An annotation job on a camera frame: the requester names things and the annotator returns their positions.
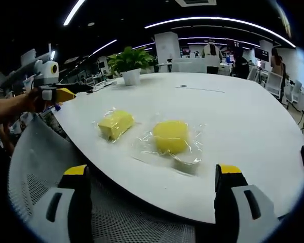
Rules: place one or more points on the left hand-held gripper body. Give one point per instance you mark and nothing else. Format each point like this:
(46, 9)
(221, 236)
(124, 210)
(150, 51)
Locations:
(44, 73)

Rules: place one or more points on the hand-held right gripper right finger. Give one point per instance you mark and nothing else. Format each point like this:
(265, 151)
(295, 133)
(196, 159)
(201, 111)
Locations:
(230, 202)

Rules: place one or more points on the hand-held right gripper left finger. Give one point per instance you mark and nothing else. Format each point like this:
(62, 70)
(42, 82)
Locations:
(76, 202)

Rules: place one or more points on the yellow rectangular silicone block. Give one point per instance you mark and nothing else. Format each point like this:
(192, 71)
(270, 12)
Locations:
(116, 122)

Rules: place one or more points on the yellow round silicone block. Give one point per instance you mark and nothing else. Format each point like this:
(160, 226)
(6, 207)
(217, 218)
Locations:
(171, 135)

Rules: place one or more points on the person's left hand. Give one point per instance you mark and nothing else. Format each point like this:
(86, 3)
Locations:
(35, 100)

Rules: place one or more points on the black plug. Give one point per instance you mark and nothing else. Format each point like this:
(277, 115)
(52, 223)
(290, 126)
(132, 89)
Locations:
(89, 91)

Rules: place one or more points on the small blue object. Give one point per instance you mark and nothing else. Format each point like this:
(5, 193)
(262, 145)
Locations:
(57, 107)

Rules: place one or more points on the white power strip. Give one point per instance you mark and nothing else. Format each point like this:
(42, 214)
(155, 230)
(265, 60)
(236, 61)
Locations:
(109, 83)

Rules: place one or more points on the short ceiling light strip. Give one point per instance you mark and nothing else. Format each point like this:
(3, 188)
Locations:
(105, 46)

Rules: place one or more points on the white mesh office chair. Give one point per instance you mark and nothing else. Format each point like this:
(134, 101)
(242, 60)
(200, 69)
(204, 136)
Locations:
(35, 162)

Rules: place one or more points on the green plant in white pot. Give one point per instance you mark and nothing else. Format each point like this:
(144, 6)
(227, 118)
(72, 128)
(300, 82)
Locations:
(130, 60)

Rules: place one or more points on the straight ceiling light strip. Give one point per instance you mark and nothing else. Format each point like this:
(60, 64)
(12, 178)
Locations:
(73, 11)

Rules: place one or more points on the ceiling air vent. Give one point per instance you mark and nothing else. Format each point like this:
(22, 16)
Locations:
(195, 2)

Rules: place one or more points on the long curved ceiling light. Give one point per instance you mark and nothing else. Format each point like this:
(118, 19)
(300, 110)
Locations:
(218, 19)

